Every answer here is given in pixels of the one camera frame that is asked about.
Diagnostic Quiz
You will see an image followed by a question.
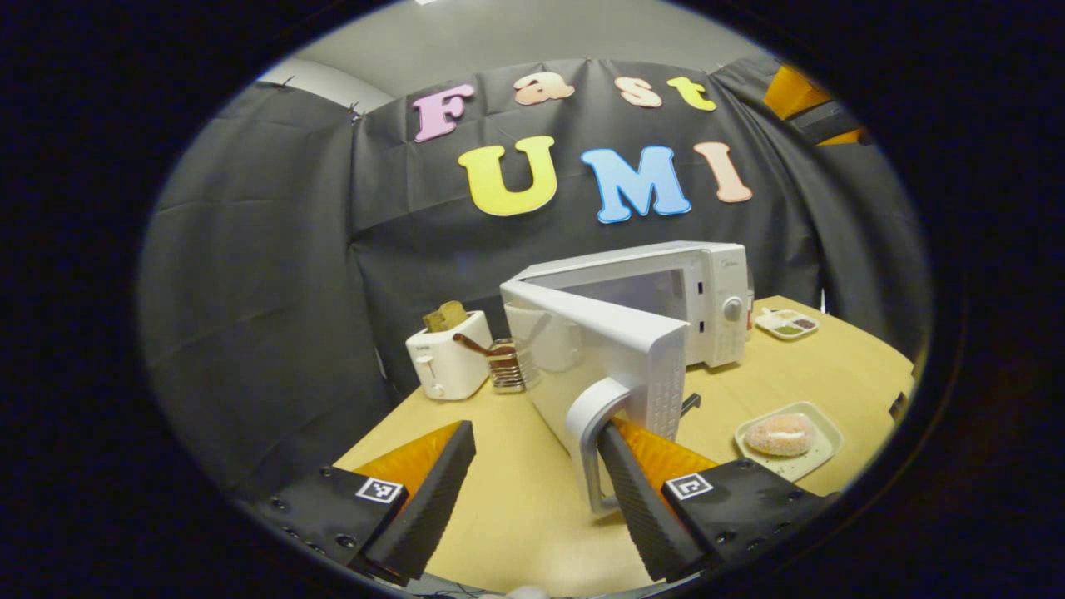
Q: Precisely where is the white microwave oven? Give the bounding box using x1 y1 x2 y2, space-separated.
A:
499 241 750 517

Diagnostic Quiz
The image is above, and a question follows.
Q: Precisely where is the black backdrop cloth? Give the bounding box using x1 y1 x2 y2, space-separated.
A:
137 54 931 500

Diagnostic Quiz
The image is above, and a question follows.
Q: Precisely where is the pink sugared donut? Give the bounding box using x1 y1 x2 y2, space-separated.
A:
745 413 817 458

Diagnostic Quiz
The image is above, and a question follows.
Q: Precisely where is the white divided plate with beans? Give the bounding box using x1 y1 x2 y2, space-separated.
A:
755 308 820 342

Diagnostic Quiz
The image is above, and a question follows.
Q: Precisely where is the pale square plate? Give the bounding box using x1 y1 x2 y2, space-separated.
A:
734 402 845 483

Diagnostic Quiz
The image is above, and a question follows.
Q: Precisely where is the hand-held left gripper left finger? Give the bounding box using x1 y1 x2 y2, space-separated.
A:
250 420 478 583

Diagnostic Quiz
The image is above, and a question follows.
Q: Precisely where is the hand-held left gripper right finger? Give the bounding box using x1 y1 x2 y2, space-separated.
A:
597 416 838 583

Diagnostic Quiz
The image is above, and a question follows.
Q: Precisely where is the metal rack holder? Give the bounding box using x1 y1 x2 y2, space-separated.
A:
487 339 528 394

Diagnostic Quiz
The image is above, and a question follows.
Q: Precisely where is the white toaster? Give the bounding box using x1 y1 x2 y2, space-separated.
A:
405 310 493 402

